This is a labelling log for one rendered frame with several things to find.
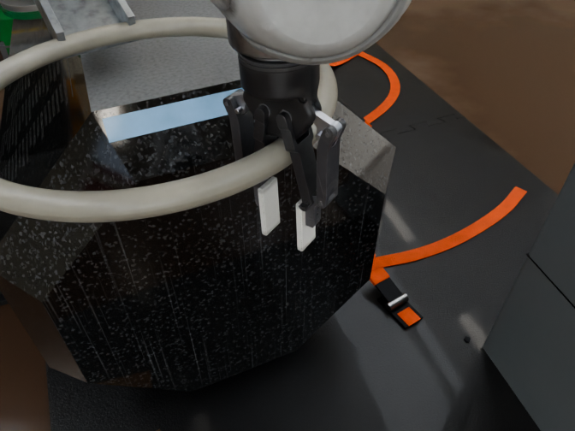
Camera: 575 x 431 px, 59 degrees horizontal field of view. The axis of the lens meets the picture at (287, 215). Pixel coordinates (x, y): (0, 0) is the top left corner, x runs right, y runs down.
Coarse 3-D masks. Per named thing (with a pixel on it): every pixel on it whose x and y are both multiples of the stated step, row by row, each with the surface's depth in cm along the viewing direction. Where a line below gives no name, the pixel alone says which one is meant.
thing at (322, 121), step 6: (318, 114) 48; (324, 114) 48; (318, 120) 48; (324, 120) 47; (330, 120) 48; (318, 126) 48; (324, 126) 48; (336, 126) 47; (318, 132) 48; (318, 138) 48; (336, 138) 48
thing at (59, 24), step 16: (48, 0) 84; (64, 0) 85; (80, 0) 86; (96, 0) 86; (112, 0) 84; (48, 16) 76; (64, 16) 83; (80, 16) 84; (96, 16) 84; (112, 16) 85; (128, 16) 79; (64, 32) 81; (96, 48) 81
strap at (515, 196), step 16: (336, 64) 256; (384, 64) 258; (384, 112) 226; (512, 192) 187; (496, 208) 181; (512, 208) 181; (480, 224) 175; (448, 240) 170; (464, 240) 170; (384, 256) 165; (400, 256) 165; (416, 256) 165
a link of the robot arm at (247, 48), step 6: (228, 24) 43; (228, 30) 43; (234, 30) 42; (228, 36) 44; (234, 36) 43; (240, 36) 42; (228, 42) 45; (234, 42) 43; (240, 42) 42; (246, 42) 42; (234, 48) 44; (240, 48) 43; (246, 48) 42; (252, 48) 42; (246, 54) 43; (252, 54) 42; (258, 54) 42; (264, 54) 42; (258, 60) 44; (264, 60) 44; (270, 60) 44; (276, 60) 44
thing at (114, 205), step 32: (96, 32) 79; (128, 32) 80; (160, 32) 82; (192, 32) 82; (224, 32) 80; (0, 64) 70; (32, 64) 73; (320, 96) 60; (256, 160) 50; (288, 160) 52; (0, 192) 48; (32, 192) 47; (64, 192) 47; (96, 192) 47; (128, 192) 47; (160, 192) 47; (192, 192) 47; (224, 192) 49
